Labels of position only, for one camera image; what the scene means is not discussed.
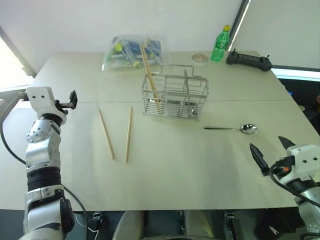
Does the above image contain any grey rounded robot leg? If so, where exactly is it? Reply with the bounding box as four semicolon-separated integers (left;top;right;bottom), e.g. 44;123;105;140
183;210;215;240
111;210;146;240

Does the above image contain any black-handled metal spoon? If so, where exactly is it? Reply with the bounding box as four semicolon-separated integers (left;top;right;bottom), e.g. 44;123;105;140
203;123;259;136

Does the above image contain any black table clamp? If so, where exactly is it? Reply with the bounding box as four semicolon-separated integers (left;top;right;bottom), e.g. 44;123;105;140
87;211;104;232
223;211;239;240

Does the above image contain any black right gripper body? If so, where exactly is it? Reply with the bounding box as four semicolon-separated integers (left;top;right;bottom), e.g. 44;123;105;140
269;155;296;180

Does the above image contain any thin white cable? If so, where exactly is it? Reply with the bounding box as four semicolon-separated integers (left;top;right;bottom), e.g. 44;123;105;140
74;213;100;240

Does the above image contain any green plastic bottle yellow cap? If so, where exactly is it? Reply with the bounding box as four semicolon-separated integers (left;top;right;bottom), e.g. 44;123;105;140
210;24;231;62

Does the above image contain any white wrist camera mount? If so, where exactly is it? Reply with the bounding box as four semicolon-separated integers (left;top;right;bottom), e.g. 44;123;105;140
25;86;68;119
285;144;320;183

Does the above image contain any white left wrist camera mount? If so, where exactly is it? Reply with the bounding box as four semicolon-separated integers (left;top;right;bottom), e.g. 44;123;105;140
25;86;68;119

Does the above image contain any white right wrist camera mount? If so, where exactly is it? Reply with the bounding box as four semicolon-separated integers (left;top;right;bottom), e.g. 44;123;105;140
285;144;320;183

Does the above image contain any clear plastic bag of items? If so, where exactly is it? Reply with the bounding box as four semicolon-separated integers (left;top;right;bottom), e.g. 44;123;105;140
100;33;173;74

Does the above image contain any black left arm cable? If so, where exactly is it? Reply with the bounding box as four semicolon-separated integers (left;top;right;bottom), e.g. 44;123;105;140
61;185;89;240
0;118;27;166

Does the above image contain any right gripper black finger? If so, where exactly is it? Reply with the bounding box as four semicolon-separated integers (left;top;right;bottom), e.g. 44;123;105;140
249;142;271;176
277;135;296;152

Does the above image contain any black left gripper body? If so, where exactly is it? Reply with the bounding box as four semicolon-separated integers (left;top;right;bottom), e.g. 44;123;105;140
53;99;73;116

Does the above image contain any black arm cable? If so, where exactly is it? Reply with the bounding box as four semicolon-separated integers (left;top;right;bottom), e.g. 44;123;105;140
0;118;27;166
268;163;320;202
61;185;89;240

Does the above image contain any black handheld remote controller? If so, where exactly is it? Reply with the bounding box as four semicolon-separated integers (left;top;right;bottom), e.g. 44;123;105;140
225;48;274;73

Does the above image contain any metal wire cutlery basket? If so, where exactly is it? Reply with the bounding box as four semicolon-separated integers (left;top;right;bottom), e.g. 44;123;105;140
140;63;210;123

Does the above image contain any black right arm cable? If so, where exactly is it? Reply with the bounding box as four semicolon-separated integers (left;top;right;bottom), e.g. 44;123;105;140
268;163;320;202

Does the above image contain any dark window frame post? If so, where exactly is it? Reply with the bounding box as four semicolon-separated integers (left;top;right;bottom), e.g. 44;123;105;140
228;0;252;52

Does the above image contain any wooden chopstick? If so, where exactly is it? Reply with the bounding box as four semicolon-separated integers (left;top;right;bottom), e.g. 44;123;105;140
141;44;162;104
139;44;159;104
124;106;133;164
97;107;116;160

